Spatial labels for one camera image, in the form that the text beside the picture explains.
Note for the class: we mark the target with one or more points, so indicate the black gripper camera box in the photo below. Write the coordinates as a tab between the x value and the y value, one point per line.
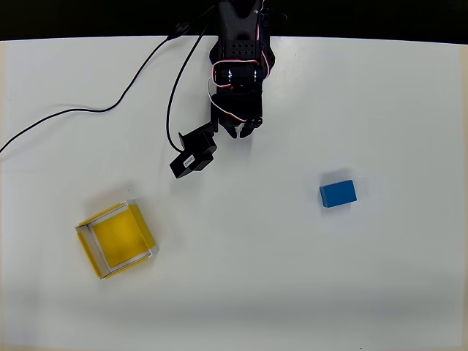
194	155

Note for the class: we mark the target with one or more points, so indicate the yellow open cardboard box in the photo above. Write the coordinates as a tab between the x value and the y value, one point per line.
120	237

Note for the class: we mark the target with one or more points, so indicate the blue rectangular block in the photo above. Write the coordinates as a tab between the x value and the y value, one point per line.
338	194

